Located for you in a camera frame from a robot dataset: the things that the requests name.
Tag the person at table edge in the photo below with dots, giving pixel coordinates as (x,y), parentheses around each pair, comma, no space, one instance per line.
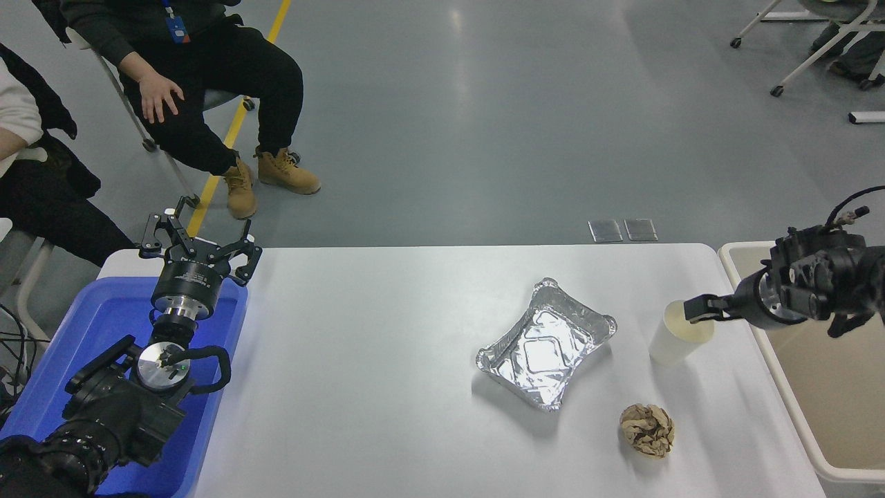
(48,200)

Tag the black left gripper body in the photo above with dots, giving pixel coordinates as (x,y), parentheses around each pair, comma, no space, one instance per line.
(190,280)

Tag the large pale bin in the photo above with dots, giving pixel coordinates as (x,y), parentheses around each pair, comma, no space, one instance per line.
(830,387)

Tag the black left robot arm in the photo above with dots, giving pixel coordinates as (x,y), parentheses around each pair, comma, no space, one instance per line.
(117,415)

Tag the silver foil tray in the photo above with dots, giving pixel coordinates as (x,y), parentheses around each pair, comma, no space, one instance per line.
(546,346)

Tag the silver floor plate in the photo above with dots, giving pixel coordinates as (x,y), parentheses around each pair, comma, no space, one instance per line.
(605,231)
(641,229)

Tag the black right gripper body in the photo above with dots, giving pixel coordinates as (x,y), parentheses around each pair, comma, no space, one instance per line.
(749,301)

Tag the white wheeled chair frame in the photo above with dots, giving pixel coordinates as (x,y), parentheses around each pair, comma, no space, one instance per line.
(812,55)

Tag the white paper cup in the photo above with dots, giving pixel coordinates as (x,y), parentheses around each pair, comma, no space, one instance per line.
(671,342)

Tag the person's hand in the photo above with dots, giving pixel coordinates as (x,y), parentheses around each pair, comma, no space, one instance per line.
(159,97)

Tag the white bar on floor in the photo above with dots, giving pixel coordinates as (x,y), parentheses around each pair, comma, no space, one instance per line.
(868,117)

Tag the distant seated person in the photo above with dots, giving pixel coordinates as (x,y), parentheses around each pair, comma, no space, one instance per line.
(847,59)

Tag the blue plastic tray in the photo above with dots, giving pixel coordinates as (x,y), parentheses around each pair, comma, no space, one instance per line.
(104,311)

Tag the crumpled tan paper ball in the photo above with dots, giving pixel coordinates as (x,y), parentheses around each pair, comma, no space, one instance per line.
(647,430)

